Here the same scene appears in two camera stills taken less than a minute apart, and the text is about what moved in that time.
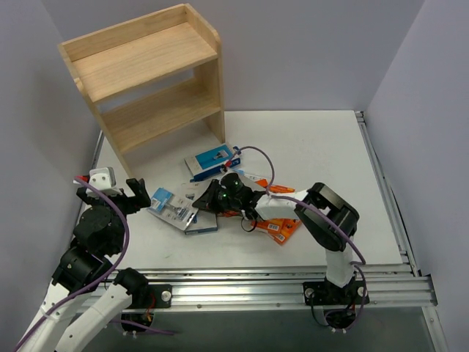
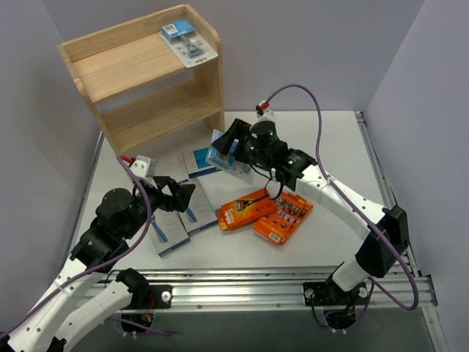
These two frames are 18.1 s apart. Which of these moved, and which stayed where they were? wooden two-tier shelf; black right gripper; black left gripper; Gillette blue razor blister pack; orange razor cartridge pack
Moved: black left gripper; black right gripper; Gillette blue razor blister pack
Stayed: wooden two-tier shelf; orange razor cartridge pack
